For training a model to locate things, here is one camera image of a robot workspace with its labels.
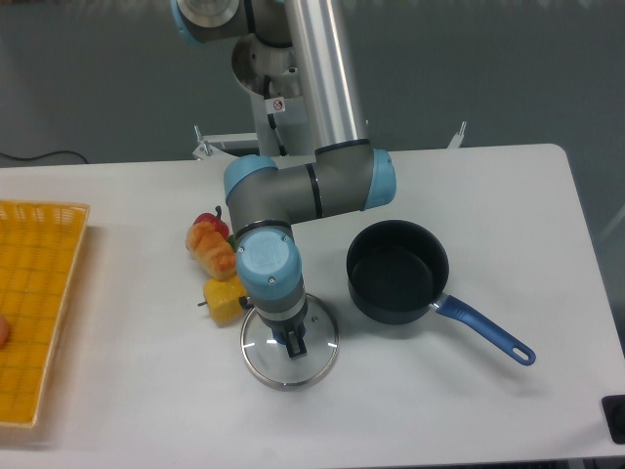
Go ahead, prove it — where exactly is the black cable on floor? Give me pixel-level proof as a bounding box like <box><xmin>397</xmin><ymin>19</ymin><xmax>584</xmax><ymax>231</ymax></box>
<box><xmin>0</xmin><ymin>150</ymin><xmax>90</xmax><ymax>164</ymax></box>

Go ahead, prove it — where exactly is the green toy bell pepper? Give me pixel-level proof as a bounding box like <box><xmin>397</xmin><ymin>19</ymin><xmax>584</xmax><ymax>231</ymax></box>
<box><xmin>227</xmin><ymin>234</ymin><xmax>236</xmax><ymax>251</ymax></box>

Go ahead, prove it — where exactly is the black object table corner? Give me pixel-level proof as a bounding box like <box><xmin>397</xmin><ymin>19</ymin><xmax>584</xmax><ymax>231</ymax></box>
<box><xmin>602</xmin><ymin>395</ymin><xmax>625</xmax><ymax>445</ymax></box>

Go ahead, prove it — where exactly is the red toy bell pepper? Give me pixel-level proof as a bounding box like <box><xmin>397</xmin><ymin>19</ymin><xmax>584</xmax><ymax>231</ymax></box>
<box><xmin>193</xmin><ymin>205</ymin><xmax>230</xmax><ymax>239</ymax></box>

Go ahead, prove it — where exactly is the orange toy croissant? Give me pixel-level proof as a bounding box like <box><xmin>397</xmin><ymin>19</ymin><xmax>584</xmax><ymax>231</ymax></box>
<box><xmin>186</xmin><ymin>222</ymin><xmax>236</xmax><ymax>280</ymax></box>

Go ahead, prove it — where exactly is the right metal table bracket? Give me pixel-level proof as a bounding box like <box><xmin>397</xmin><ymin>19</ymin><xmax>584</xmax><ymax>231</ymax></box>
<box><xmin>447</xmin><ymin>120</ymin><xmax>467</xmax><ymax>149</ymax></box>

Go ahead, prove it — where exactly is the metal table bracket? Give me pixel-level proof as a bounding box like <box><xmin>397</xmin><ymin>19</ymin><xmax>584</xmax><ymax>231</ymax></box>
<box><xmin>193</xmin><ymin>124</ymin><xmax>212</xmax><ymax>160</ymax></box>
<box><xmin>447</xmin><ymin>120</ymin><xmax>467</xmax><ymax>149</ymax></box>

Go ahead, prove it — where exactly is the orange object in basket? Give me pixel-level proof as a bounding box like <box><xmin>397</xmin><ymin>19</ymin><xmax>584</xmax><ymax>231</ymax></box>
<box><xmin>0</xmin><ymin>315</ymin><xmax>11</xmax><ymax>348</ymax></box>

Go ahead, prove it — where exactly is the yellow wicker basket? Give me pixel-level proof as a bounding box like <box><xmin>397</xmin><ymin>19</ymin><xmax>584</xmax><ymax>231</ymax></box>
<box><xmin>1</xmin><ymin>199</ymin><xmax>90</xmax><ymax>428</ymax></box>

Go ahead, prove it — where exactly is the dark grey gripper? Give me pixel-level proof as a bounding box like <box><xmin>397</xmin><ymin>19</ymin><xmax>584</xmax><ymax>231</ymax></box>
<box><xmin>260</xmin><ymin>311</ymin><xmax>308</xmax><ymax>359</ymax></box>

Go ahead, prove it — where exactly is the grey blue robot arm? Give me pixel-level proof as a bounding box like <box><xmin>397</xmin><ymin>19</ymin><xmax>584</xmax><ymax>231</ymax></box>
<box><xmin>171</xmin><ymin>1</ymin><xmax>396</xmax><ymax>358</ymax></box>

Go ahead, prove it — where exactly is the left metal table bracket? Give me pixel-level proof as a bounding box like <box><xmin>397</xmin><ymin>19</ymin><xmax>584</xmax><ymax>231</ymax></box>
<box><xmin>193</xmin><ymin>124</ymin><xmax>212</xmax><ymax>160</ymax></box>

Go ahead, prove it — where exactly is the dark blue saucepan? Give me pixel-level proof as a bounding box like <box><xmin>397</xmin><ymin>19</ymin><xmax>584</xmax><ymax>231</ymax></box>
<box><xmin>346</xmin><ymin>220</ymin><xmax>536</xmax><ymax>366</ymax></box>

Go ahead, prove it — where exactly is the yellow toy bell pepper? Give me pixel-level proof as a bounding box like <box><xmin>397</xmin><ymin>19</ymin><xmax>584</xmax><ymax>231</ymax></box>
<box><xmin>203</xmin><ymin>275</ymin><xmax>248</xmax><ymax>327</ymax></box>

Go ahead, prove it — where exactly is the glass lid blue knob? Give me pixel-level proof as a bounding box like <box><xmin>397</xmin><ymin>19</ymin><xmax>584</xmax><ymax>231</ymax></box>
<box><xmin>239</xmin><ymin>294</ymin><xmax>340</xmax><ymax>390</ymax></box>

